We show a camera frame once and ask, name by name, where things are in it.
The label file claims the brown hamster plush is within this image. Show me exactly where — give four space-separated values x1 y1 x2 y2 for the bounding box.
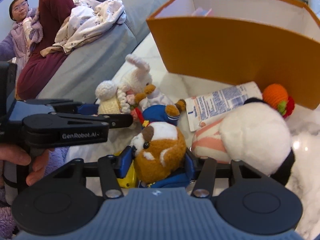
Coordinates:
130 84 186 186

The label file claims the white crochet bunny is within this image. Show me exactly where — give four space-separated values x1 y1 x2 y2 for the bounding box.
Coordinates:
95 54 152 122

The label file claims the pink wallet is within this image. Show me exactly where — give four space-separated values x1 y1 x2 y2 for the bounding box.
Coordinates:
192 7 213 17

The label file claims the person's left hand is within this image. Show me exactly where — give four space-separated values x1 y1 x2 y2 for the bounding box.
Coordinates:
1 144 54 186

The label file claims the yellow toy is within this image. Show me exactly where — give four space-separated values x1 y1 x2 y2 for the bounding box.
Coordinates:
114 152 138 189

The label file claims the white printed tube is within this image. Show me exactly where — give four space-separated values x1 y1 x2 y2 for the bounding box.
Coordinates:
185 82 262 132

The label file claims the white panda plush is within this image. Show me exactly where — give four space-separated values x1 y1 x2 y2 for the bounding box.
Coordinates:
191 98 295 185

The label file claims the grey sofa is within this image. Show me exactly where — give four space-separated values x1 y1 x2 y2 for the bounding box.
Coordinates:
37 0 169 103

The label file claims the person in purple robe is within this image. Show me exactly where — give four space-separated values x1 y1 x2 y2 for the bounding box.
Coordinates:
1 0 75 100

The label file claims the orange crochet fruit toy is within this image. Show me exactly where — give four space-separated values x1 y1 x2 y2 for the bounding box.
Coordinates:
263 83 295 119

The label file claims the floral white blanket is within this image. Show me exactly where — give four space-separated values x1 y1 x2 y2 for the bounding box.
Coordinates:
41 0 126 57

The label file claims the orange cardboard storage box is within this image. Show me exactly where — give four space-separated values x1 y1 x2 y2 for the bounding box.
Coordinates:
147 0 319 109

